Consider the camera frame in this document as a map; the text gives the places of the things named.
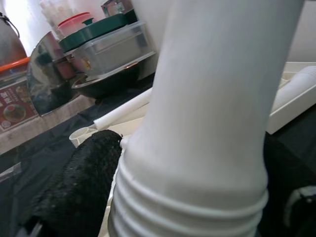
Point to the shiny dark metal pan lid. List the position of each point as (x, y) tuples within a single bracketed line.
[(47, 81)]

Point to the red lidded plastic container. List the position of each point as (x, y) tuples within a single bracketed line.
[(71, 23)]

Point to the clear plastic storage box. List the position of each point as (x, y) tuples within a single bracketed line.
[(116, 51)]

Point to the orange rimmed container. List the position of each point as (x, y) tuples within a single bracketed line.
[(12, 64)]

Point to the black tablecloth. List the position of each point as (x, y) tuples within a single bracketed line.
[(37, 160)]

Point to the white plastic children table top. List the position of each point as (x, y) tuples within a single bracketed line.
[(291, 116)]

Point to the red printed carton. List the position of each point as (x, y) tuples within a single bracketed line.
[(14, 108)]

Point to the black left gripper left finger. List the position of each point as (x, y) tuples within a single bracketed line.
[(74, 185)]

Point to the green plastic lid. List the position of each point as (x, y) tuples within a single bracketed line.
[(103, 27)]

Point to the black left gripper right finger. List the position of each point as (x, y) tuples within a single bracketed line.
[(281, 177)]

